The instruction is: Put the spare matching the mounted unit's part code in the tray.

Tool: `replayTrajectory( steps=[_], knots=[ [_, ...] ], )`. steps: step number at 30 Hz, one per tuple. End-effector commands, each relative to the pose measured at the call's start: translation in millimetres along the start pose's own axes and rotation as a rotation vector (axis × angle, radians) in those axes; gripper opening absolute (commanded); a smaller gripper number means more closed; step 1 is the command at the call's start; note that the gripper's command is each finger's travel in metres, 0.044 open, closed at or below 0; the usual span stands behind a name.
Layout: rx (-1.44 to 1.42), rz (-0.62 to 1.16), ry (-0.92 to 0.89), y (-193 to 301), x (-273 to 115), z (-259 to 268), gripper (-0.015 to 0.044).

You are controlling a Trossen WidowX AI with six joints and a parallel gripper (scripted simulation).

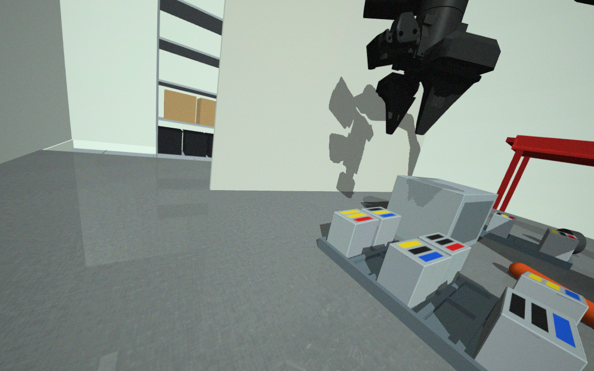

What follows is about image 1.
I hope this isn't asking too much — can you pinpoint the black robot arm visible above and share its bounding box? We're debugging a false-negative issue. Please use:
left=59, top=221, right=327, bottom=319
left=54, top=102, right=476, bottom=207
left=363, top=0, right=469, bottom=71

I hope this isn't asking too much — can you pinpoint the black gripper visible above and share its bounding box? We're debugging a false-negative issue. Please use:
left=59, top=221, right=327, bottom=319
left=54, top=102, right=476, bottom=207
left=376, top=7, right=501, bottom=135

